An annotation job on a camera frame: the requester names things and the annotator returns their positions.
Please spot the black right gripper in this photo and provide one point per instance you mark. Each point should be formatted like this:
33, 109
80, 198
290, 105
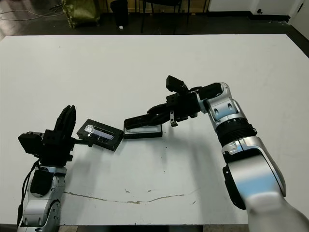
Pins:
186, 106

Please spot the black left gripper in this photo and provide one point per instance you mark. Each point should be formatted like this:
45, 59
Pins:
56, 152

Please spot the black printed box lid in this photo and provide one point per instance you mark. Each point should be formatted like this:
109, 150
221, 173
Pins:
101, 135

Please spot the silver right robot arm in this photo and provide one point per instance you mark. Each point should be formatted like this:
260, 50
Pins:
253, 174

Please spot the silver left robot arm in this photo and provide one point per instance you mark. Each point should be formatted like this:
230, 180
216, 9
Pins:
41, 207

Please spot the black box base white insert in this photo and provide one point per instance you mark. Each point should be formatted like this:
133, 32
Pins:
142, 134

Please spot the olive green sack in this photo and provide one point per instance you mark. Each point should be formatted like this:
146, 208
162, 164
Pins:
80, 12

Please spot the black mesh folding chair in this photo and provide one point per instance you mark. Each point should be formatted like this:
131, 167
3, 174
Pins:
161, 0

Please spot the black round door stop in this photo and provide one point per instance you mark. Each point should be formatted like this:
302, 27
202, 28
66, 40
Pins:
259, 11

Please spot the white door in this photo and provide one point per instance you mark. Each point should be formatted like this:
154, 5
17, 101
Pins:
301, 17

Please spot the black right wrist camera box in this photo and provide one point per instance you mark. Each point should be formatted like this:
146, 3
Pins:
175, 83

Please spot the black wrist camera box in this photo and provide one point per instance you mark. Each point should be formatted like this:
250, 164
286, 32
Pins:
30, 143
175, 83

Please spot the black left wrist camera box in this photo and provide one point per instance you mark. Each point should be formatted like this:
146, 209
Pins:
30, 143

